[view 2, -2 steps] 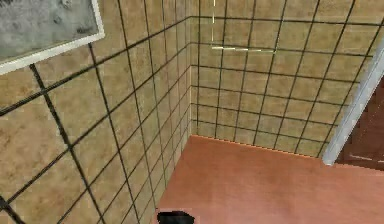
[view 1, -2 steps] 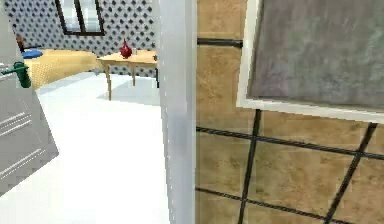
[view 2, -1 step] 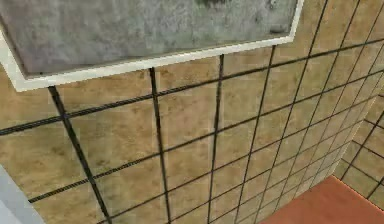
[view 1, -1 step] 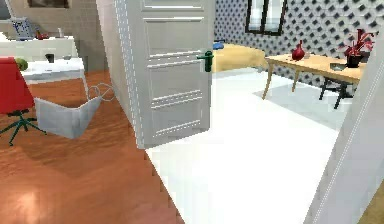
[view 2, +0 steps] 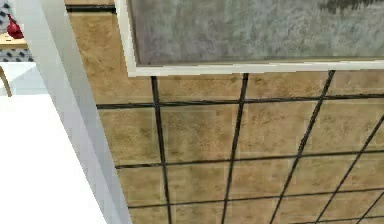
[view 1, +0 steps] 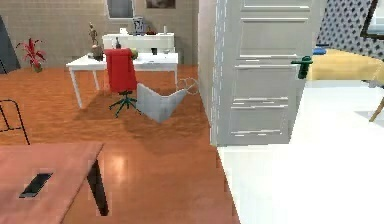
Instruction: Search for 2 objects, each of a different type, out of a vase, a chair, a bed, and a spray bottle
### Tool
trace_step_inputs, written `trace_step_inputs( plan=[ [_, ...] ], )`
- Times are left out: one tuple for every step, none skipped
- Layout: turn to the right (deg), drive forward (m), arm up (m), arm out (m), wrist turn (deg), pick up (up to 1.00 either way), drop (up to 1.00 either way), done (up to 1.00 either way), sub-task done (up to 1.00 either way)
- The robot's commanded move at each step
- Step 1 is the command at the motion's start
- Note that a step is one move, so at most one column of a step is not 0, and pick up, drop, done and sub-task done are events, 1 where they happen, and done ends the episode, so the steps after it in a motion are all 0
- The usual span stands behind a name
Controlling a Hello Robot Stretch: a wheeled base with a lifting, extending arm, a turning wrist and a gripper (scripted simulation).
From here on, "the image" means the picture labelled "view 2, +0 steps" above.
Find light wooden table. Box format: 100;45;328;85
0;32;29;98

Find white framed grey picture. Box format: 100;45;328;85
114;0;384;78

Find dark red vase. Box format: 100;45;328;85
6;13;25;40

